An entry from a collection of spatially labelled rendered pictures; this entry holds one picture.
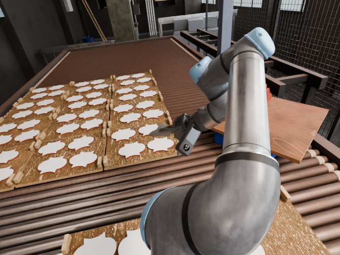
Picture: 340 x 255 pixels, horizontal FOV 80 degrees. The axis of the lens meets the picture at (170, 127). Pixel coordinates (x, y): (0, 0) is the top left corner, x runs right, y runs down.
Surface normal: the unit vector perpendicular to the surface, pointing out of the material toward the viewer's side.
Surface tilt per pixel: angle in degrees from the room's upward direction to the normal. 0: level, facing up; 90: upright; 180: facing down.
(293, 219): 0
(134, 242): 0
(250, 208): 44
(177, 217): 51
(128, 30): 92
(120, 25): 92
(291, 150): 0
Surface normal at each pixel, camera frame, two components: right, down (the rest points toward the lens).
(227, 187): -0.47, -0.54
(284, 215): -0.09, -0.83
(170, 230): -0.76, 0.00
